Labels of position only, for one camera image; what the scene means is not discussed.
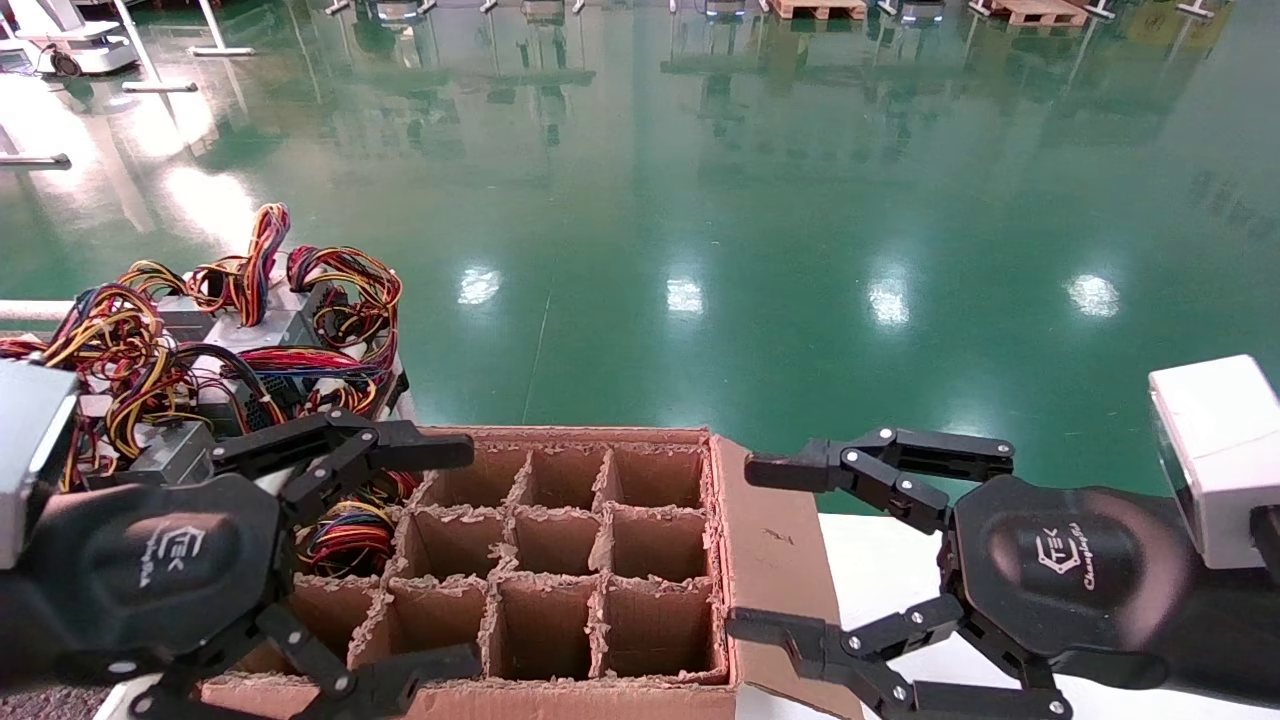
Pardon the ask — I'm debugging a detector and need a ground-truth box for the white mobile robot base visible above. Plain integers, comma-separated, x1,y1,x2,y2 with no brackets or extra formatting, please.
0,0,141,78

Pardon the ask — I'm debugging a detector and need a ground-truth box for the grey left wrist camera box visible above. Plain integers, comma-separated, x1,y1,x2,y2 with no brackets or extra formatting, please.
0,360,81,571

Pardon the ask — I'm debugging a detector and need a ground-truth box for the wooden pallet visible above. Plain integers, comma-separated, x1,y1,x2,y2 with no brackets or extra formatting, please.
988,0,1091,27
768,0,869,21

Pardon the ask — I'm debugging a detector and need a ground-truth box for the black power supply with wires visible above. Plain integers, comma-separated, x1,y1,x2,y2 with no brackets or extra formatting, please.
195,345,409,441

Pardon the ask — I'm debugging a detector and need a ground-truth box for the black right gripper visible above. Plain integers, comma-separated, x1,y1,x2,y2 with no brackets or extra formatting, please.
940,476,1198,691

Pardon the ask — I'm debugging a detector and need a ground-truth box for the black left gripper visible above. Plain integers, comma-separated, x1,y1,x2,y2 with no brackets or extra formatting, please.
0,475,486,720

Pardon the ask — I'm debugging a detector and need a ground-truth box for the cardboard box with dividers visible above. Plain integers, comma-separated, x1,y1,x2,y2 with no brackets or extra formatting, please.
200,425,866,720

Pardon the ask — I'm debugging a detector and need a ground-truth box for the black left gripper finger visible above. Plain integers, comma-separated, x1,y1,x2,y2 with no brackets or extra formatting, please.
210,410,477,527

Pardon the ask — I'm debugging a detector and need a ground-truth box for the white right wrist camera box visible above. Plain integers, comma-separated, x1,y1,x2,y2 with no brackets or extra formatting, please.
1148,355,1280,571

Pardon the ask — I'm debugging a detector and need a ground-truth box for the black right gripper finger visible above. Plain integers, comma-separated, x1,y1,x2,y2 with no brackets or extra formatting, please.
745,428,1016,533
727,595,1073,720

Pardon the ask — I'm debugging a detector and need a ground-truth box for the grey felt table mat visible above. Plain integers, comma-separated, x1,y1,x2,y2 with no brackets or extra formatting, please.
0,685,111,720

